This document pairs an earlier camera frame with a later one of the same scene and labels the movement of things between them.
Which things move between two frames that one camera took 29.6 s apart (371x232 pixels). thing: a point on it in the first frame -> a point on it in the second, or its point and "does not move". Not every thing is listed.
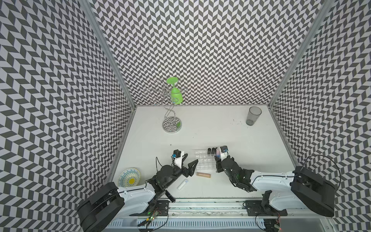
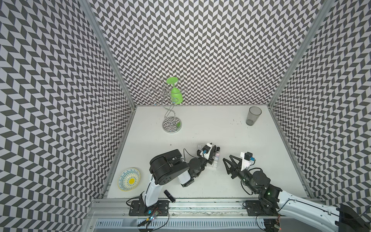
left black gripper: [191, 170] -> [210, 160]
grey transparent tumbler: [253, 114] does not move
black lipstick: [169, 196] does not move
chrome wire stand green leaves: [170, 95] does not move
